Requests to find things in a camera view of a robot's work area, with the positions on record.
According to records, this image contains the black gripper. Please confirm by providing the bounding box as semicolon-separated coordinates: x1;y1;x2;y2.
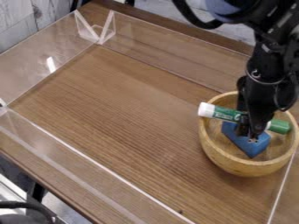
235;68;299;144

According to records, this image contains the green white marker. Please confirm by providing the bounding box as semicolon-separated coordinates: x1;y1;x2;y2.
197;102;291;135

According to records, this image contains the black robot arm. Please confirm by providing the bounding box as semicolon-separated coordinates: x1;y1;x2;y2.
207;0;299;138

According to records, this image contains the brown wooden bowl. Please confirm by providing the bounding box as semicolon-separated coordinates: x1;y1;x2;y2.
197;90;299;178

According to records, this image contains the blue foam block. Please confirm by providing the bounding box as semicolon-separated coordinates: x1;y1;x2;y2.
220;122;271;158

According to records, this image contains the clear acrylic corner brace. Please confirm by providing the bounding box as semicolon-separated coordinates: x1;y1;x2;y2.
73;10;116;46

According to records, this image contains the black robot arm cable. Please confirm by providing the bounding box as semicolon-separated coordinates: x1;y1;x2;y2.
172;0;273;31

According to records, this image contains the clear acrylic tray wall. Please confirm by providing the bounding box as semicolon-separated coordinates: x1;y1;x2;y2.
0;11;299;224

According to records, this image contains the black metal table bracket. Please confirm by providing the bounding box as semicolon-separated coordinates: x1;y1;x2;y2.
28;182;68;224

